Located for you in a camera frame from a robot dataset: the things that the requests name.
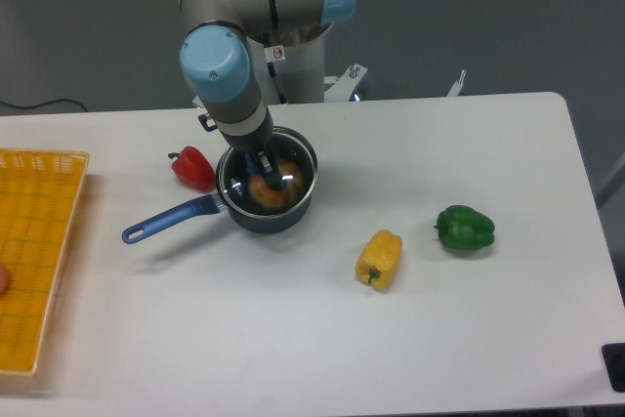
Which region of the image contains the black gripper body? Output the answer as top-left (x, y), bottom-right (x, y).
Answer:
top-left (198, 113), bottom-right (273, 152)

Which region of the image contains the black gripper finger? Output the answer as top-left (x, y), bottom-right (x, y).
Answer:
top-left (263, 146), bottom-right (282, 183)
top-left (251, 150), bottom-right (272, 190)

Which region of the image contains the glass pot lid blue knob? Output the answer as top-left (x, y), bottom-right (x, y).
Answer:
top-left (216, 127), bottom-right (317, 218)

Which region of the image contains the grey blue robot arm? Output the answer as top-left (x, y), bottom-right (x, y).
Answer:
top-left (178, 0), bottom-right (356, 188)

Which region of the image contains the dark blue saucepan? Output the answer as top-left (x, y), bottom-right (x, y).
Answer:
top-left (121, 126), bottom-right (318, 244)

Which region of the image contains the orange toy shrimp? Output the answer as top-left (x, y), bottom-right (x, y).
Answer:
top-left (247, 158), bottom-right (304, 211)

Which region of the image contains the red bell pepper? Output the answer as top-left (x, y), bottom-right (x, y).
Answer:
top-left (168, 146), bottom-right (216, 192)

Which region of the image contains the yellow bell pepper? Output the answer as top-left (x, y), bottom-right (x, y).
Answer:
top-left (354, 229), bottom-right (402, 292)

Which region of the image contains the green bell pepper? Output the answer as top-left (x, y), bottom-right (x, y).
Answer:
top-left (434, 205), bottom-right (495, 251)

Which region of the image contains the yellow woven basket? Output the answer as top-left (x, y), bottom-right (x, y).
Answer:
top-left (1, 147), bottom-right (90, 376)

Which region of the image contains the grey table leg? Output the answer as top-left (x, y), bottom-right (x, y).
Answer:
top-left (594, 153), bottom-right (625, 209)

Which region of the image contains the black table corner device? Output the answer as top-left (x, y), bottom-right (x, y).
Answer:
top-left (601, 343), bottom-right (625, 393)

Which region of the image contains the white metal frame bracket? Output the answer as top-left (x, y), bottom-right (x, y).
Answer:
top-left (191, 63), bottom-right (467, 109)

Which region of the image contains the black floor cable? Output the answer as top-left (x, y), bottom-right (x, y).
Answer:
top-left (0, 98), bottom-right (90, 113)

